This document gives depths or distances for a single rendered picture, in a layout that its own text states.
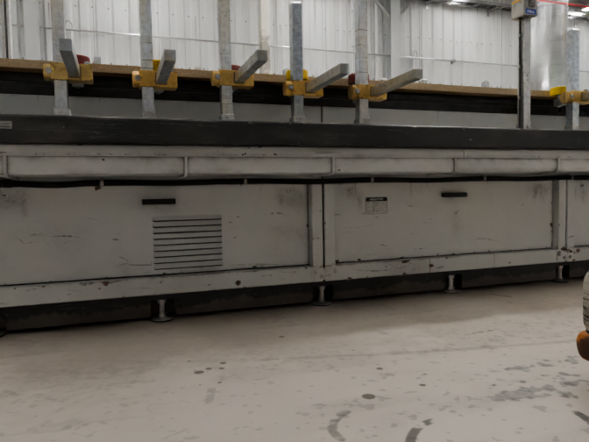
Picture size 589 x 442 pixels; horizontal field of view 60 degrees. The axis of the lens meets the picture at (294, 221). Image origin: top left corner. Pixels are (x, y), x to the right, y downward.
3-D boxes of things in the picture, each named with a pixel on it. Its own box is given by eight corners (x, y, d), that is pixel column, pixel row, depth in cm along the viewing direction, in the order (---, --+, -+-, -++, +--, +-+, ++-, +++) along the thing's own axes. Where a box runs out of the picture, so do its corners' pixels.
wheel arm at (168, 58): (177, 64, 134) (176, 47, 134) (163, 63, 133) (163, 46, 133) (162, 96, 175) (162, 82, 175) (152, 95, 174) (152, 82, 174)
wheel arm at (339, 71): (350, 76, 150) (350, 61, 150) (339, 75, 149) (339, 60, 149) (300, 103, 191) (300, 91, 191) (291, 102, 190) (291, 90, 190)
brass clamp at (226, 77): (254, 86, 170) (253, 70, 169) (214, 83, 165) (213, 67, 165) (250, 89, 175) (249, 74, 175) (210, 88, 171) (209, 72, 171)
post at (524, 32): (532, 129, 209) (532, 17, 207) (522, 128, 208) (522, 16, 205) (524, 130, 214) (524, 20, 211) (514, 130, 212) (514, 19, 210)
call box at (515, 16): (537, 17, 206) (537, -2, 206) (523, 16, 204) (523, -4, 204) (524, 23, 213) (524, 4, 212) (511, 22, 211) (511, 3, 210)
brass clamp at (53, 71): (92, 81, 153) (92, 63, 153) (42, 78, 149) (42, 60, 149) (93, 85, 159) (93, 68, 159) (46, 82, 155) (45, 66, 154)
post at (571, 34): (578, 142, 218) (579, 28, 216) (572, 142, 217) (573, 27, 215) (571, 143, 222) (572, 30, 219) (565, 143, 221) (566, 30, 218)
